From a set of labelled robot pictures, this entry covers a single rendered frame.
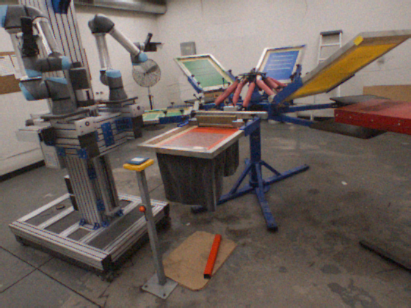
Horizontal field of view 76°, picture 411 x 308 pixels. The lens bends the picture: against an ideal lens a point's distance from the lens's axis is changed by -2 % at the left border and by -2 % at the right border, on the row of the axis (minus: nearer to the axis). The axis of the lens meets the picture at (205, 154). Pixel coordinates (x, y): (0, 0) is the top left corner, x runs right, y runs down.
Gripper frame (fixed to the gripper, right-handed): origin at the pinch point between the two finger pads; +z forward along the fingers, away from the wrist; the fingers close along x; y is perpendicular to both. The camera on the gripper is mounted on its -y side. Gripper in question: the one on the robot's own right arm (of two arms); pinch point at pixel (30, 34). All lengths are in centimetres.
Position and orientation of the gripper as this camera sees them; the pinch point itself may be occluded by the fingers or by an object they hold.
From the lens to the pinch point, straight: 143.9
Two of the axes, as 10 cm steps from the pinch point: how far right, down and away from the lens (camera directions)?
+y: -0.1, 9.6, 2.6
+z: 6.0, 2.2, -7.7
